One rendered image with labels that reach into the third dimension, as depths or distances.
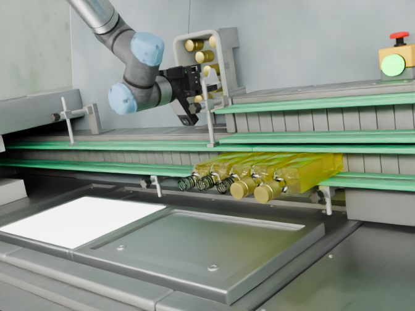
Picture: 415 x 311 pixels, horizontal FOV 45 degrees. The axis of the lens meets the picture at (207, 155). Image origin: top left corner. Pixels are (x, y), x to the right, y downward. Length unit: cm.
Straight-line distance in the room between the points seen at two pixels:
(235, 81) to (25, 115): 83
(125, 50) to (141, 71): 6
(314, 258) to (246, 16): 69
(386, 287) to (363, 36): 59
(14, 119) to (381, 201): 127
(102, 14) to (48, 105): 84
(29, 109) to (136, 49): 85
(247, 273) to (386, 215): 38
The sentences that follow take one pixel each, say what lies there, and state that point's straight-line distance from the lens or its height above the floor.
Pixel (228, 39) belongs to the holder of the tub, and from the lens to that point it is 140.
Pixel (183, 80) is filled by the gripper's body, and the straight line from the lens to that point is 132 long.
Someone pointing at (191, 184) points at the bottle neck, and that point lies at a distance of 112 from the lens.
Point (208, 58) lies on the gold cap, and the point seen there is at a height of 79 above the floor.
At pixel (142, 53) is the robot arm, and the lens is 114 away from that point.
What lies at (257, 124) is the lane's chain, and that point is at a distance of 127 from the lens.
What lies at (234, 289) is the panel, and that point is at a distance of 89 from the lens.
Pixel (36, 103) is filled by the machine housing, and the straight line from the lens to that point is 194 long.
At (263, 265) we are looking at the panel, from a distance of 95.
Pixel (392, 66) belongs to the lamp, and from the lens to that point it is 111.
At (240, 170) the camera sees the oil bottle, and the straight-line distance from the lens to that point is 107.
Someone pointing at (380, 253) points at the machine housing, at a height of 100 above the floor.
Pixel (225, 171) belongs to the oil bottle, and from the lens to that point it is 110.
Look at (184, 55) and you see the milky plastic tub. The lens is 149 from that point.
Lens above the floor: 189
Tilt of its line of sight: 46 degrees down
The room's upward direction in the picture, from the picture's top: 111 degrees counter-clockwise
